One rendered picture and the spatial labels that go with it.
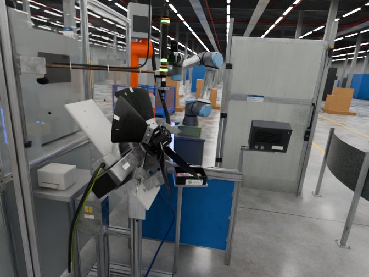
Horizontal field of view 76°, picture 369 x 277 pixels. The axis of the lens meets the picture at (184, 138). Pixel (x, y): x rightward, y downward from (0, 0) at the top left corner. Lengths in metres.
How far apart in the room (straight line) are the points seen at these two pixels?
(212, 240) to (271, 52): 2.22
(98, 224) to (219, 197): 0.93
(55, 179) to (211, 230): 1.25
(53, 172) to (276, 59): 2.65
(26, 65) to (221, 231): 1.73
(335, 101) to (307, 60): 10.35
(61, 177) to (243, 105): 2.34
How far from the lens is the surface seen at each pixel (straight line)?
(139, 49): 5.36
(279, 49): 3.21
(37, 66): 1.25
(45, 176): 1.58
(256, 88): 3.16
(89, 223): 1.53
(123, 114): 1.12
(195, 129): 2.12
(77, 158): 2.00
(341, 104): 13.70
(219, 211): 2.01
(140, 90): 1.48
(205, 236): 2.15
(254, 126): 1.68
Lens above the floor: 1.56
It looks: 16 degrees down
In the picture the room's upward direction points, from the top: 4 degrees clockwise
